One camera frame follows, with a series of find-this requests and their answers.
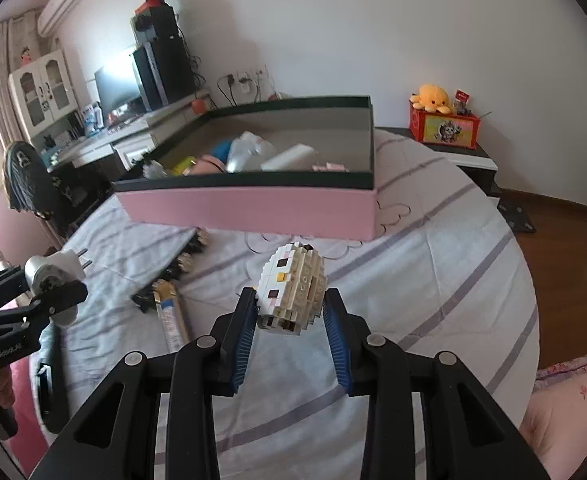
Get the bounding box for white tube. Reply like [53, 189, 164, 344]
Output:
[259, 142, 315, 172]

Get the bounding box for red printed tin box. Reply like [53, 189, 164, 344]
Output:
[407, 102, 480, 150]

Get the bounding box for small clear pump bottle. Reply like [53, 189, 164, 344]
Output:
[140, 156, 168, 179]

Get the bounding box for white plug charger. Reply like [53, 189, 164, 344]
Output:
[26, 247, 94, 328]

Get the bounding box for pink box with dark inside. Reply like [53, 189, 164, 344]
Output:
[110, 94, 378, 241]

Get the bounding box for white block cat figure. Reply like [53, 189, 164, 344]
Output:
[254, 242, 328, 336]

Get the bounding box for small red sign ornament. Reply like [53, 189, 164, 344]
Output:
[452, 89, 474, 116]

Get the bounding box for blue printed box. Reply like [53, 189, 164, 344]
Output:
[80, 101, 103, 136]

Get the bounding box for yellow octopus plush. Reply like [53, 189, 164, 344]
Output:
[409, 84, 451, 113]

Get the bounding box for long printed carton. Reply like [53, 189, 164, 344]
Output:
[152, 280, 194, 353]

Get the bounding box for chair with black jacket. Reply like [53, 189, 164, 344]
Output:
[3, 141, 114, 241]

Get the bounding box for black box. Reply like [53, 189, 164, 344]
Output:
[133, 4, 180, 46]

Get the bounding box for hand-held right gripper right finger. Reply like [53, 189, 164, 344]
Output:
[322, 289, 551, 480]

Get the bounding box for white desk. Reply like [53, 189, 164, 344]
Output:
[43, 91, 214, 181]

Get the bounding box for black and white nightstand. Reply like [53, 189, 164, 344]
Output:
[376, 127, 500, 196]

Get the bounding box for black floor scale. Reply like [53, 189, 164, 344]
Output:
[497, 195, 537, 233]

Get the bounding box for striped white bed sheet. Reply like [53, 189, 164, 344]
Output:
[28, 127, 541, 480]

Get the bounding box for computer monitor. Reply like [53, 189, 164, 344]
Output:
[94, 52, 143, 113]

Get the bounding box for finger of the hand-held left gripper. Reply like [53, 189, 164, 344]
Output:
[0, 266, 30, 306]
[0, 280, 88, 327]

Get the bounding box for pink blanket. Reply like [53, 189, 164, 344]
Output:
[518, 345, 587, 480]

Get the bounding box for wall outlets with plugs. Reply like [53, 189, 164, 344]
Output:
[216, 64, 270, 96]

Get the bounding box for black computer tower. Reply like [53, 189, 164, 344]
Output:
[132, 40, 196, 111]

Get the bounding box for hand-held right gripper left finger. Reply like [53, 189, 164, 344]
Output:
[36, 286, 259, 480]

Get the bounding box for white glass-door cabinet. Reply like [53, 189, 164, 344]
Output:
[8, 50, 79, 142]

